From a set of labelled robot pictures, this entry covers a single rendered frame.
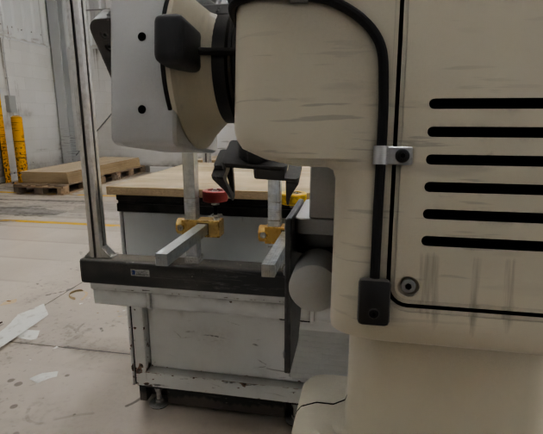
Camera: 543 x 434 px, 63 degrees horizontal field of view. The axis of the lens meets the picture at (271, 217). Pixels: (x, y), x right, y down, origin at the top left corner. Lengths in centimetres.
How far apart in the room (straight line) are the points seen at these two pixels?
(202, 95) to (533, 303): 24
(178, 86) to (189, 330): 149
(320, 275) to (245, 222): 113
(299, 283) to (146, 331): 146
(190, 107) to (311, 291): 18
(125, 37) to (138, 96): 4
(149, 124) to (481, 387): 29
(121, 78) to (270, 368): 149
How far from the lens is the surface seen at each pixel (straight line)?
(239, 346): 173
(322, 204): 42
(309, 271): 39
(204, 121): 34
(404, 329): 24
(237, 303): 139
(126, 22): 35
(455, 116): 24
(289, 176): 69
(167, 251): 106
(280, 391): 175
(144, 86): 34
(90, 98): 145
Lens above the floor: 114
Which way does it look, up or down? 13 degrees down
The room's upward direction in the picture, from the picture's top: straight up
